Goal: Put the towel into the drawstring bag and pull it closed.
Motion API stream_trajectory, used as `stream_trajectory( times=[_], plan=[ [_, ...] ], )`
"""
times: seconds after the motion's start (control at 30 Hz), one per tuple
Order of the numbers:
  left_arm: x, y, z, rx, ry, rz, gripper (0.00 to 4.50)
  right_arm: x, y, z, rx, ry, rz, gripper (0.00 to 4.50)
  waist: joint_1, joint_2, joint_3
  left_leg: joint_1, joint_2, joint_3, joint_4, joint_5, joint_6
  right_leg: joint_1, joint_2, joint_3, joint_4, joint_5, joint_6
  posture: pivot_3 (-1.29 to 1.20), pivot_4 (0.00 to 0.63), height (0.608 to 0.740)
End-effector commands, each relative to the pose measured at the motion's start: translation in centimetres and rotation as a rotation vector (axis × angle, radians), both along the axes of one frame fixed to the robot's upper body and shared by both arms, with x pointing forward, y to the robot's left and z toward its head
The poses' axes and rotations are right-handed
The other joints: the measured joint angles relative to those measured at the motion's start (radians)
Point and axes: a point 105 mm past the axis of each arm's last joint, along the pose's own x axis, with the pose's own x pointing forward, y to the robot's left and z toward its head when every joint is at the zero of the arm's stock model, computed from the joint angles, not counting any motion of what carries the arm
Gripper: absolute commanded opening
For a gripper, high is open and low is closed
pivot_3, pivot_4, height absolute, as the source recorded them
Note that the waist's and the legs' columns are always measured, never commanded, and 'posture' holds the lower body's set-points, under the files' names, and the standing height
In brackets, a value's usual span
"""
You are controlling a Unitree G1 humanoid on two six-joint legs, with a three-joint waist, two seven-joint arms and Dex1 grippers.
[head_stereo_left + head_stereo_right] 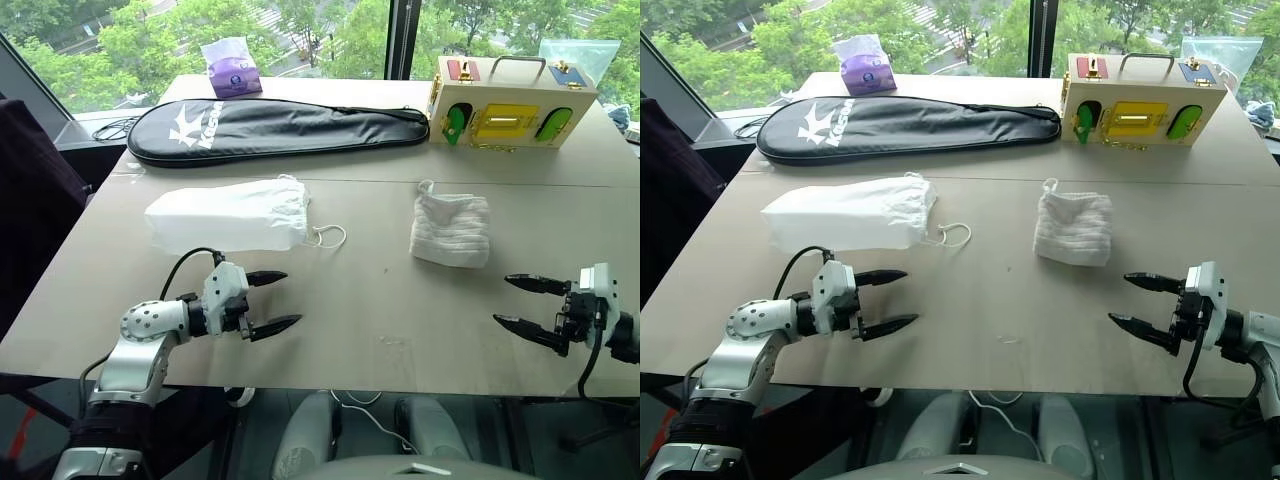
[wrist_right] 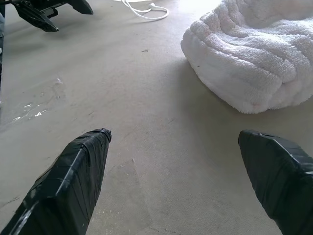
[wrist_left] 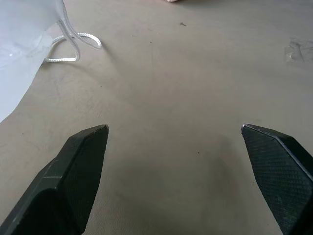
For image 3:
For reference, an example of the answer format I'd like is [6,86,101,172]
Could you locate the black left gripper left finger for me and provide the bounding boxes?
[0,124,110,235]

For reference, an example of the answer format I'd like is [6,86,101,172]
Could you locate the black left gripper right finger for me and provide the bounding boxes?
[241,123,313,235]

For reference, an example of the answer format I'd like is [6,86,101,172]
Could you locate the white cable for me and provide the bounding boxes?
[45,0,102,63]

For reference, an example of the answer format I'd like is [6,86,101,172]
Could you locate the clear tape patch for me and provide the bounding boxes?
[284,37,313,64]

